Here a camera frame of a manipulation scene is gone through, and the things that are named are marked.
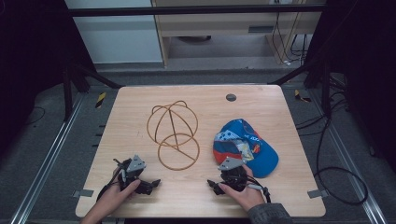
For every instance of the grey table bracket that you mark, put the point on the grey table bracket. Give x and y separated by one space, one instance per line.
82 193
317 193

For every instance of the yellow black tape strip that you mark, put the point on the yellow black tape strip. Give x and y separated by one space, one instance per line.
100 100
301 97

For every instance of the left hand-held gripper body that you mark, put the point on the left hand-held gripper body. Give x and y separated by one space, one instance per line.
134 169

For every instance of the black curtain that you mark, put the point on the black curtain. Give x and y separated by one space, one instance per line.
28 62
364 62

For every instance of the light wooden desk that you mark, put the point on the light wooden desk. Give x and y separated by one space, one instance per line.
218 23

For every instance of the aluminium floor rail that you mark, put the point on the aluminium floor rail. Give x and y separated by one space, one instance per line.
46 168
351 168

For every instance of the blue baseball cap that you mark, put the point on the blue baseball cap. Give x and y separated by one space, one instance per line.
249 146

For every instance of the person's left hand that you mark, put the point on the person's left hand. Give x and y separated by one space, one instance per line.
116 196

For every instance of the person's right hand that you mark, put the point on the person's right hand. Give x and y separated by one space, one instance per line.
246 196

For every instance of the black metal stand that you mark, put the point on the black metal stand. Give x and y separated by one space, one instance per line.
67 93
326 90

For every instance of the white cabinet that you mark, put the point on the white cabinet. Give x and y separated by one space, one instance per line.
118 37

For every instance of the grey table grommet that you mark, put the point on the grey table grommet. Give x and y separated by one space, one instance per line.
231 97

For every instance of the black horizontal frame bar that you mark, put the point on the black horizontal frame bar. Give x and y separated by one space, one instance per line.
186 10

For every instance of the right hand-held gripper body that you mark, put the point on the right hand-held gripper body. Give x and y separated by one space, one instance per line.
233 175

